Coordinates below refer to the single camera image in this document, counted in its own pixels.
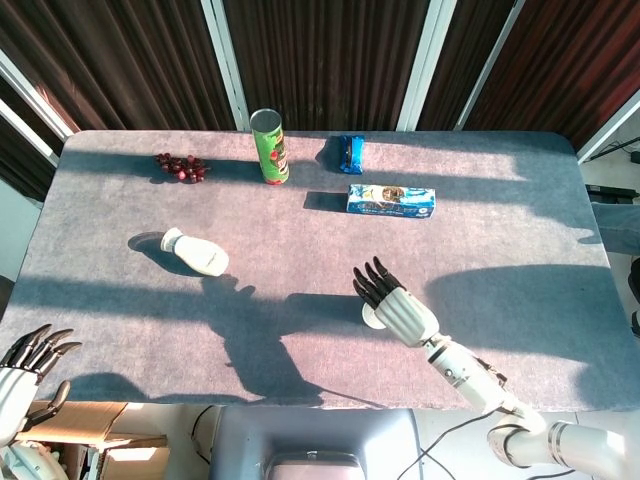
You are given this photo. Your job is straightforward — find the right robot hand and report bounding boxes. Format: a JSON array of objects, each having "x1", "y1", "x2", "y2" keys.
[{"x1": 352, "y1": 255, "x2": 441, "y2": 349}]

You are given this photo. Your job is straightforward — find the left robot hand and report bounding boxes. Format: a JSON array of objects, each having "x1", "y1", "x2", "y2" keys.
[{"x1": 0, "y1": 323, "x2": 83, "y2": 449}]

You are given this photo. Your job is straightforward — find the white paper cup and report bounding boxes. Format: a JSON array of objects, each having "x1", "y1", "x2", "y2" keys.
[{"x1": 361, "y1": 302, "x2": 387, "y2": 332}]

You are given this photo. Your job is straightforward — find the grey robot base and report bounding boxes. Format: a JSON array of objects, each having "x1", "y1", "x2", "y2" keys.
[{"x1": 207, "y1": 407, "x2": 426, "y2": 480}]

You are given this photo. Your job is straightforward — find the cardboard box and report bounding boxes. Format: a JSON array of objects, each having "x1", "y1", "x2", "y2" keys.
[{"x1": 14, "y1": 401, "x2": 170, "y2": 480}]

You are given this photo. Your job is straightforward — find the blue cookie box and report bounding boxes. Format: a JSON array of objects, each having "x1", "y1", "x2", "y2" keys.
[{"x1": 346, "y1": 183, "x2": 437, "y2": 220}]

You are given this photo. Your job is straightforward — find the grey table cloth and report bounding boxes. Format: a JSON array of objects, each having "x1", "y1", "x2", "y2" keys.
[{"x1": 0, "y1": 129, "x2": 640, "y2": 414}]

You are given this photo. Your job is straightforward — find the blue snack packet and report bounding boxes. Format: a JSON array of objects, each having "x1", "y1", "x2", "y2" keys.
[{"x1": 337, "y1": 134, "x2": 366, "y2": 176}]

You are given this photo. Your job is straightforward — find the green chips can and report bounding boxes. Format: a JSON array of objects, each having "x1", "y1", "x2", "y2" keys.
[{"x1": 249, "y1": 108, "x2": 291, "y2": 186}]

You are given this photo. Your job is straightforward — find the white plastic bottle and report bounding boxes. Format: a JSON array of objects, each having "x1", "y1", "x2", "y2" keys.
[{"x1": 160, "y1": 226, "x2": 231, "y2": 277}]

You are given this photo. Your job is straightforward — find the red grape bunch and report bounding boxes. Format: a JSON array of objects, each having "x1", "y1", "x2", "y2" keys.
[{"x1": 154, "y1": 152, "x2": 211, "y2": 185}]

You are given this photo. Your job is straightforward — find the black cable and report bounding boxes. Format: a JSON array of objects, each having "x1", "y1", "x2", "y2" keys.
[{"x1": 192, "y1": 405, "x2": 215, "y2": 464}]

